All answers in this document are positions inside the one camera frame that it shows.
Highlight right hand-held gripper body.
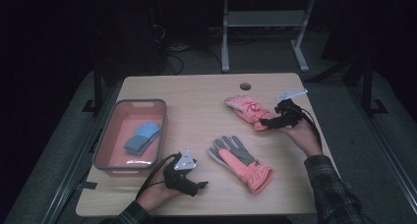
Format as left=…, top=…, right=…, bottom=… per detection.
left=273, top=88, right=309, bottom=129

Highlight black tape strip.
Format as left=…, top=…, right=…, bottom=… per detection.
left=76, top=181, right=98, bottom=191

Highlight person's right hand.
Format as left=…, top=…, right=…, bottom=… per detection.
left=280, top=118, right=325, bottom=158

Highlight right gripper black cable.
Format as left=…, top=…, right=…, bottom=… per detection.
left=293, top=103, right=324, bottom=150

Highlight tangle of floor cables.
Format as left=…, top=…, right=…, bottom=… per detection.
left=153, top=23, right=224, bottom=75

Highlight blue glove with grey cuff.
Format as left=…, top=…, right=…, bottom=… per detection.
left=128, top=122, right=162, bottom=146

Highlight pink basin with grey rim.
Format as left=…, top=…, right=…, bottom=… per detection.
left=92, top=98, right=168, bottom=178

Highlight pink glove with grey palm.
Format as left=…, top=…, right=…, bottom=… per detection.
left=208, top=135, right=274, bottom=196

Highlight black metal stand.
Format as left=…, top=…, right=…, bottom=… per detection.
left=82, top=61, right=106, bottom=117
left=343, top=53, right=389, bottom=118

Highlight person's left hand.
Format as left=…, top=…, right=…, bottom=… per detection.
left=135, top=171, right=185, bottom=213

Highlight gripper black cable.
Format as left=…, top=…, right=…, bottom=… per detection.
left=293, top=103, right=324, bottom=150
left=135, top=152, right=181, bottom=201

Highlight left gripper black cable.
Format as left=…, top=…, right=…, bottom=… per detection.
left=135, top=152, right=181, bottom=201

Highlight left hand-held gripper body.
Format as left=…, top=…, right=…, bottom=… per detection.
left=162, top=149, right=200, bottom=197

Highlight white metal stand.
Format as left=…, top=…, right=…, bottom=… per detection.
left=220, top=0, right=317, bottom=74

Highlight pink printed ski glove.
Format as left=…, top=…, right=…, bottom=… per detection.
left=224, top=95, right=276, bottom=133

